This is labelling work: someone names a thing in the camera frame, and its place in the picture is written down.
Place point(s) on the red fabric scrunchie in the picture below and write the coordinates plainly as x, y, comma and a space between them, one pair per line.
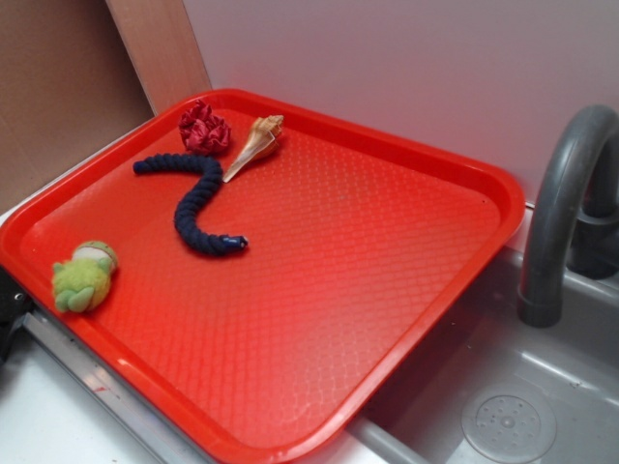
202, 131

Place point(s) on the grey toy faucet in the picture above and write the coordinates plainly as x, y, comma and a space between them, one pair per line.
574, 226

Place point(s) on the tan conch seashell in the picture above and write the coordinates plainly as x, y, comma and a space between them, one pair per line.
262, 142

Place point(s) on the red plastic tray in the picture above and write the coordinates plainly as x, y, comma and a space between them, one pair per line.
358, 243

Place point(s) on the dark blue rope toy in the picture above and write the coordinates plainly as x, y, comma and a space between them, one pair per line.
194, 201

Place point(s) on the green plush frog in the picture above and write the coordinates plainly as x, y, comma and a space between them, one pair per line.
82, 283

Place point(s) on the grey toy sink basin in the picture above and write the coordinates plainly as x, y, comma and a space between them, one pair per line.
483, 387

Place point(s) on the metal edge rail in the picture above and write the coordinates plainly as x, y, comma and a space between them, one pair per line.
151, 430

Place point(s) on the wooden board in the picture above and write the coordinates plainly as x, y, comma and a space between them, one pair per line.
161, 44

